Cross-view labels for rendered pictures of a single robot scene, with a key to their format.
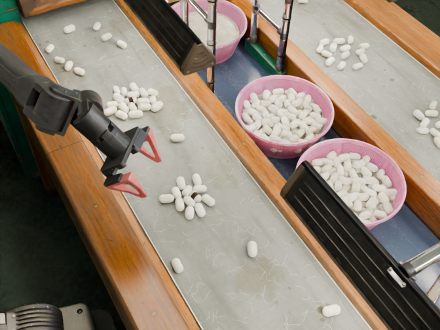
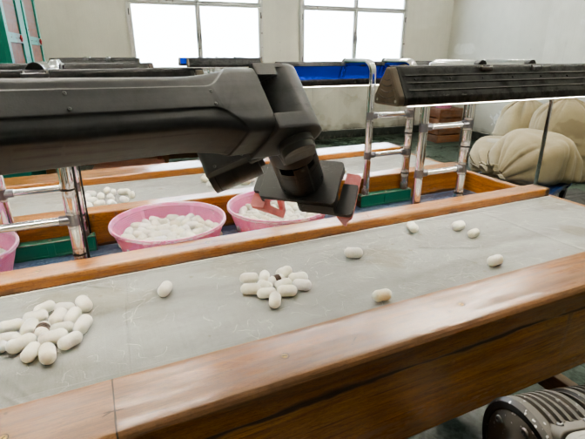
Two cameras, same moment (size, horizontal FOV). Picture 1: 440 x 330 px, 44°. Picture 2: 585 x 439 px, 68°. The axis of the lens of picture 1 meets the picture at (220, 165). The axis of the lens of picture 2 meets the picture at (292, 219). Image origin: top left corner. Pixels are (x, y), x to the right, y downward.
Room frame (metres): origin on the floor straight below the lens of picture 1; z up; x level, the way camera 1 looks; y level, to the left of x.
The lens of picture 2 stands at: (0.66, 0.74, 1.13)
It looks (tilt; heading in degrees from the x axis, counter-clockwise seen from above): 21 degrees down; 278
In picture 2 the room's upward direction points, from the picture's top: straight up
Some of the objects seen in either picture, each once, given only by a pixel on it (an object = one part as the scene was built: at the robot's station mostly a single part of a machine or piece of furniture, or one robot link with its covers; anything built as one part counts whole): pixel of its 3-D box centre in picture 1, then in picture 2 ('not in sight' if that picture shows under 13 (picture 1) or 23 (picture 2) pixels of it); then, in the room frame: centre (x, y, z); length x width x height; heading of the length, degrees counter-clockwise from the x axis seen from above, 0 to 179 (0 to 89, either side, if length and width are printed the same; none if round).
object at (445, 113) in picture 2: not in sight; (441, 117); (-0.59, -5.65, 0.32); 0.42 x 0.42 x 0.64; 28
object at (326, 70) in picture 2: not in sight; (362, 72); (0.63, -0.78, 1.08); 0.62 x 0.08 x 0.07; 32
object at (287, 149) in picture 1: (282, 120); (171, 237); (1.07, -0.17, 0.72); 0.27 x 0.27 x 0.10
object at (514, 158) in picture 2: not in sight; (525, 157); (-0.67, -2.73, 0.40); 0.74 x 0.56 x 0.38; 29
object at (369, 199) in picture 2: not in sight; (373, 131); (0.58, -0.71, 0.90); 0.20 x 0.19 x 0.45; 32
